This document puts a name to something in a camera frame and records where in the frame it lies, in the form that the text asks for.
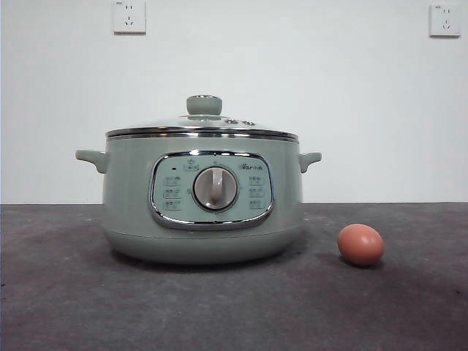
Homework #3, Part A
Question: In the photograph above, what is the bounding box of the glass lid with green knob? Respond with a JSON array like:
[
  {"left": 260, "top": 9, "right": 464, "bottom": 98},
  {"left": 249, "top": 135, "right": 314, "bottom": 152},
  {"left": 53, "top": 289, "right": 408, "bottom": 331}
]
[{"left": 105, "top": 94, "right": 299, "bottom": 142}]

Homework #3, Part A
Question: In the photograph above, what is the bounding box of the brown egg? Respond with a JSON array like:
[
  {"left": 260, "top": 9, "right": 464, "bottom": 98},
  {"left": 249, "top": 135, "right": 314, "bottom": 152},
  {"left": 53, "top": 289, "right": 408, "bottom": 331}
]
[{"left": 336, "top": 223, "right": 385, "bottom": 267}]

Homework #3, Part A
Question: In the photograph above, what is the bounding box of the pale green electric pot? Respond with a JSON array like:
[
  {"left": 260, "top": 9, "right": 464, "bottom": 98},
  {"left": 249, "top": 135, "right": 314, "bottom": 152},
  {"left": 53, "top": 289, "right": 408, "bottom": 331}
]
[{"left": 75, "top": 133, "right": 322, "bottom": 265}]

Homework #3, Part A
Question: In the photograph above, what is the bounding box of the white wall socket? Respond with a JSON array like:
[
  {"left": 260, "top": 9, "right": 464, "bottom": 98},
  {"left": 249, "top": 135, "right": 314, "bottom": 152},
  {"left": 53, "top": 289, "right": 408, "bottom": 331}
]
[
  {"left": 112, "top": 0, "right": 147, "bottom": 37},
  {"left": 429, "top": 4, "right": 462, "bottom": 39}
]

